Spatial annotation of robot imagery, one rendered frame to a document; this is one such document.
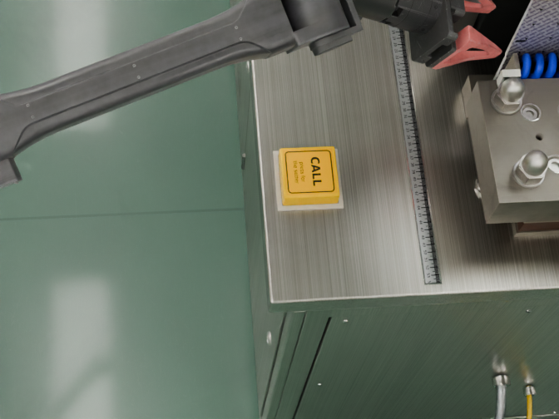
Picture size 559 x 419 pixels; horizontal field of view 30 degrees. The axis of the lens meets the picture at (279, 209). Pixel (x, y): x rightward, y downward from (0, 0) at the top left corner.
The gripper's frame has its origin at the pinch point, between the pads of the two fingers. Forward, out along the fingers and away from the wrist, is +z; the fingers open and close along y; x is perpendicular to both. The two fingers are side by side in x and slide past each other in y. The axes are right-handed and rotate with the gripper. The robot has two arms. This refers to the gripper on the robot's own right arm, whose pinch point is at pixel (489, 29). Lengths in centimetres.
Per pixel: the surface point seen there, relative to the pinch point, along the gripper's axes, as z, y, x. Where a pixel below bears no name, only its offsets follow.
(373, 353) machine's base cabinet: 13, 26, -44
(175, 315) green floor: 15, 0, -115
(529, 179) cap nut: 5.5, 16.5, -2.4
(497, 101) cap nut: 4.0, 6.2, -4.2
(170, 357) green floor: 14, 9, -115
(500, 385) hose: 41, 27, -49
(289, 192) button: -11.9, 12.6, -25.0
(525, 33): 5.8, -1.3, -0.2
